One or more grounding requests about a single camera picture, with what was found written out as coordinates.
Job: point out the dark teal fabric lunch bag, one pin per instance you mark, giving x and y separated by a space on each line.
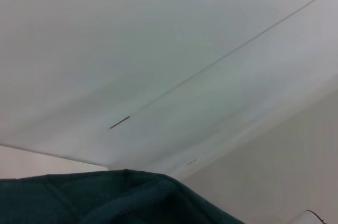
79 200

